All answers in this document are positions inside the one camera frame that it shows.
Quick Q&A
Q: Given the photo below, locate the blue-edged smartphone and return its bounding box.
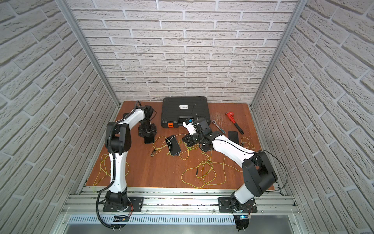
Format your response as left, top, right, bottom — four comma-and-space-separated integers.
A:
165, 135, 181, 157

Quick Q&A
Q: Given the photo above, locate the black smartphone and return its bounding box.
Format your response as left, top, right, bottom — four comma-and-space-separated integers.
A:
144, 134, 155, 144

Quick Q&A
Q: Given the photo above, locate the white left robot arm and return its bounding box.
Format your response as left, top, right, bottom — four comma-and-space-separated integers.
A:
105, 105, 157, 211

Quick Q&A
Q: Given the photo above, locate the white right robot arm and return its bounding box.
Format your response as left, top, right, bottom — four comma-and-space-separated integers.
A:
182, 132, 278, 207

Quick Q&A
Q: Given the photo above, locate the grey metal wrench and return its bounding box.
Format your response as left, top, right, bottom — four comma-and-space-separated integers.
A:
211, 120, 226, 134

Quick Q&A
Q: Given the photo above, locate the black plastic tool case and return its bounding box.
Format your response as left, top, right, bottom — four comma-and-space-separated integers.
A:
161, 96, 211, 128

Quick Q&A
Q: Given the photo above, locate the red and black tool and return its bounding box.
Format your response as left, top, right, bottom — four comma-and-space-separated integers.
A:
226, 112, 244, 135

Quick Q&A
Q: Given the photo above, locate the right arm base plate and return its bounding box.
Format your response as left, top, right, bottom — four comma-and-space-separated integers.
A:
218, 197, 258, 214

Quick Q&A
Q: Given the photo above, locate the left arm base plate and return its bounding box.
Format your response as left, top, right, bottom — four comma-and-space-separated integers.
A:
102, 197, 144, 213

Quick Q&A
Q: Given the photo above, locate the aluminium rail frame front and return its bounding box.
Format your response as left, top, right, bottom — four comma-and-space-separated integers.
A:
62, 187, 301, 215

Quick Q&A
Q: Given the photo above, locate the aluminium corner post left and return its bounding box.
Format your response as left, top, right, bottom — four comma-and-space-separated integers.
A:
56, 0, 121, 108

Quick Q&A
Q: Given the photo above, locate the aluminium corner post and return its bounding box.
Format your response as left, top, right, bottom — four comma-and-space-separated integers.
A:
249, 0, 308, 108
56, 0, 121, 108

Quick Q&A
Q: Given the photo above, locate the aluminium corner post right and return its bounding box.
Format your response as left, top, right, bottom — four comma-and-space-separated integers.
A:
249, 0, 308, 108

